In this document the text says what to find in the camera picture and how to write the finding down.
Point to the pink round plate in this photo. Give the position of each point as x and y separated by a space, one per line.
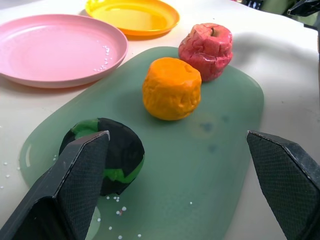
55 52

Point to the orange round plate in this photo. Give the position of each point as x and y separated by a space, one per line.
135 15

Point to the orange clay lump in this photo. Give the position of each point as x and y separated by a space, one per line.
172 88

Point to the green and black toy watermelon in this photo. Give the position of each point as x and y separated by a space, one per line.
125 155

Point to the green rectangular tray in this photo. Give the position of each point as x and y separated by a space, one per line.
180 160

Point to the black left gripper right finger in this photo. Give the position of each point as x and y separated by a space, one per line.
287 175

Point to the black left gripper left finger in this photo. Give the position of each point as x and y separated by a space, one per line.
72 180

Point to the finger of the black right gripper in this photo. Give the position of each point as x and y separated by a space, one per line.
306 8

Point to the red toy apple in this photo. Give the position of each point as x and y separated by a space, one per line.
207 50

